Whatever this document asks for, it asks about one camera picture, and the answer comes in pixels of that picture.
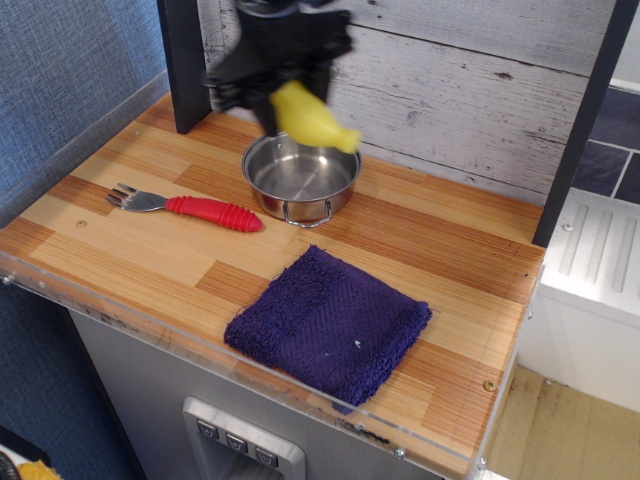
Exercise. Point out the black left post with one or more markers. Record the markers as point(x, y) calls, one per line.
point(185, 60)

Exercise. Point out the red handled metal fork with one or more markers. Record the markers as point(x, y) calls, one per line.
point(225, 214)

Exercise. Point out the yellow toy banana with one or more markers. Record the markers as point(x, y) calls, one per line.
point(309, 121)

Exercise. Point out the yellow black object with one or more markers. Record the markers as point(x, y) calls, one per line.
point(17, 467)

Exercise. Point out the small steel pot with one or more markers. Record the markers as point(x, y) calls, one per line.
point(301, 185)

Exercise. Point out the purple folded cloth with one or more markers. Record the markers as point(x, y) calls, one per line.
point(332, 326)

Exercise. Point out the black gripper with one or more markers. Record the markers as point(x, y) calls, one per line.
point(279, 41)

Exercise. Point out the black right post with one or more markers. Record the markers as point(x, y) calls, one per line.
point(606, 61)

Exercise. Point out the white ridged appliance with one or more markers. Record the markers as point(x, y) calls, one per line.
point(583, 323)

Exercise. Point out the grey cabinet control panel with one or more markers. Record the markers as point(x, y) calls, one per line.
point(228, 447)

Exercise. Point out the black post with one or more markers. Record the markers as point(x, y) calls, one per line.
point(185, 60)
point(606, 61)

